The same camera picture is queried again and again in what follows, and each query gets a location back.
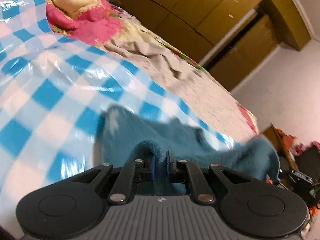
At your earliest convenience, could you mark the teal knit sweater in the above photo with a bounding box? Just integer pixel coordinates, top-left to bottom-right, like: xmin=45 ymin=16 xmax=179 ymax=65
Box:
xmin=97 ymin=105 xmax=280 ymax=196

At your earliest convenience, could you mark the wooden tv cabinet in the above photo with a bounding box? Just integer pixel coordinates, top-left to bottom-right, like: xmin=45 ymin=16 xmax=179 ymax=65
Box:
xmin=263 ymin=124 xmax=298 ymax=171

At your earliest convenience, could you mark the black television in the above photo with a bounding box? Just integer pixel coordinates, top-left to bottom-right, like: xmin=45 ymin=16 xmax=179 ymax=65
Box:
xmin=295 ymin=146 xmax=320 ymax=181

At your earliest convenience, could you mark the pink cloth over television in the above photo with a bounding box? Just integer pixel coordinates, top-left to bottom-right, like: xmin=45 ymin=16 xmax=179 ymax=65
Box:
xmin=291 ymin=141 xmax=320 ymax=159

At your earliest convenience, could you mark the orange cloth on cabinet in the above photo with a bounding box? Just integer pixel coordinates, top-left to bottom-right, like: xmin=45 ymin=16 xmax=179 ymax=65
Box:
xmin=271 ymin=125 xmax=296 ymax=150

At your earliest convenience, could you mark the floral white bed sheet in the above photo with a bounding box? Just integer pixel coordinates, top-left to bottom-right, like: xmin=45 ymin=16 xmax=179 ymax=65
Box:
xmin=101 ymin=5 xmax=259 ymax=141

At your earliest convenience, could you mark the blue white checkered plastic sheet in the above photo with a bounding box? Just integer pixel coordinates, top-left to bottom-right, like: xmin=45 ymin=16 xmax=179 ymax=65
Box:
xmin=1 ymin=0 xmax=240 ymax=239

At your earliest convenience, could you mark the brown wooden door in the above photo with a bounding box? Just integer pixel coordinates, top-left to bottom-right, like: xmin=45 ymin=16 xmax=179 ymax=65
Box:
xmin=206 ymin=12 xmax=281 ymax=91

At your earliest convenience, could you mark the brown wooden wardrobe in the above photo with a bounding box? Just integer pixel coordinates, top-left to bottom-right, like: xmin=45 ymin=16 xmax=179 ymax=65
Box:
xmin=118 ymin=0 xmax=310 ymax=62

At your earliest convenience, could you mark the pink yellow floral quilt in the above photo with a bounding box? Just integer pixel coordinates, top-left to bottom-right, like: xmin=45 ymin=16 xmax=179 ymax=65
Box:
xmin=45 ymin=0 xmax=121 ymax=46

